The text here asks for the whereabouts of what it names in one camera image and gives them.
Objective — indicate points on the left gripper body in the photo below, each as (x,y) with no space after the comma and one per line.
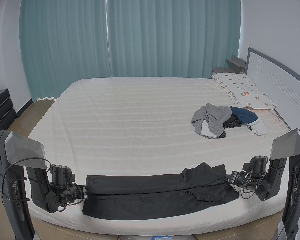
(81,192)

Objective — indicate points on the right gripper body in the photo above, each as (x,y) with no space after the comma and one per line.
(238,178)

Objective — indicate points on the black trousers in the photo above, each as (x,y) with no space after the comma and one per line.
(145,192)

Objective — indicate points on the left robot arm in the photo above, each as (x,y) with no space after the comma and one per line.
(38,185)

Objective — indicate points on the pile of clothes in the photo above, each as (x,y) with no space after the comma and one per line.
(214,117)

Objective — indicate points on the bed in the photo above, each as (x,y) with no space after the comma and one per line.
(129,117)

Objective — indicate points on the white printed pillow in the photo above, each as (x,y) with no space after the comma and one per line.
(243,90)

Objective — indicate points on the black chest of drawers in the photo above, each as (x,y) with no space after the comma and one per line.
(5,110)

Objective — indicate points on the grey bedside table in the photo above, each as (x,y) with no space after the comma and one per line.
(234,63)

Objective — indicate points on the blue-green curtain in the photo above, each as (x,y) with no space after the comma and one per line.
(65,46)
(173,37)

